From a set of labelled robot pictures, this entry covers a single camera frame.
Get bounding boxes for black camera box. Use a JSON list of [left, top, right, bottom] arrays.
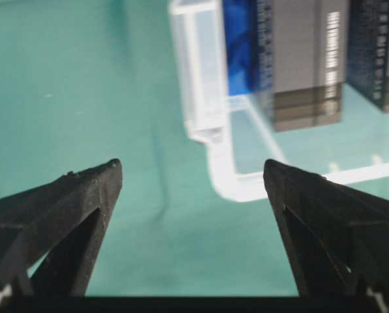
[[251, 1, 349, 132], [346, 0, 389, 113]]

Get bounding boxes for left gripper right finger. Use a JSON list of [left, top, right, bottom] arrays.
[[263, 159, 389, 312]]

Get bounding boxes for blue cloth liner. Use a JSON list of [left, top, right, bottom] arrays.
[[222, 1, 255, 96]]

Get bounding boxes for clear plastic storage case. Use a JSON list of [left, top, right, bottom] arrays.
[[168, 1, 389, 202]]

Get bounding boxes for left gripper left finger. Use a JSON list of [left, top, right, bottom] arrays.
[[0, 158, 122, 311]]

